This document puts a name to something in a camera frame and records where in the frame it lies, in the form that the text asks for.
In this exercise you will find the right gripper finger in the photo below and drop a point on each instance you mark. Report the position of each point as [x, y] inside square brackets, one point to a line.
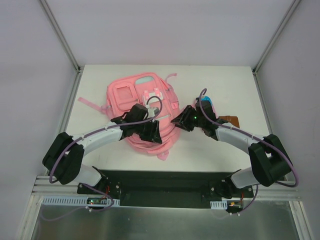
[186, 116]
[184, 125]

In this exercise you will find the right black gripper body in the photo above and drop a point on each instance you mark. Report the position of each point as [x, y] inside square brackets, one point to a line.
[186, 120]

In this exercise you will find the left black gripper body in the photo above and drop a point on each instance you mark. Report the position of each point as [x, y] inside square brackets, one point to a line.
[152, 131]

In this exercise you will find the brown leather wallet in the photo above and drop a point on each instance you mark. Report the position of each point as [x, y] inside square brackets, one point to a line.
[231, 119]

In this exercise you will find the pink student backpack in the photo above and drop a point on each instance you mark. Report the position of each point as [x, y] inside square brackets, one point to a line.
[123, 93]

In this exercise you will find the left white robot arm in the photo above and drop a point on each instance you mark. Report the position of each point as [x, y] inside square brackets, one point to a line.
[64, 158]

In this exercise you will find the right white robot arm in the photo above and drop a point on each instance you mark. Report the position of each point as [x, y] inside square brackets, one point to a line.
[268, 158]

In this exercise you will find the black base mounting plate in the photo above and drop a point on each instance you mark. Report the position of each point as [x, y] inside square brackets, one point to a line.
[166, 189]

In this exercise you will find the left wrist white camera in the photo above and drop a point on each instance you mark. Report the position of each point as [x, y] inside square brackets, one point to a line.
[152, 112]

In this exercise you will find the right white cable duct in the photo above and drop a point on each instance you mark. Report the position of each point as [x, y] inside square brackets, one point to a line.
[219, 205]

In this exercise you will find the white cable duct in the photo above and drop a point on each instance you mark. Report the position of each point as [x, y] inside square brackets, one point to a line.
[219, 205]
[79, 201]

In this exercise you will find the left white cable duct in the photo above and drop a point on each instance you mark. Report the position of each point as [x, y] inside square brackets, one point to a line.
[79, 201]

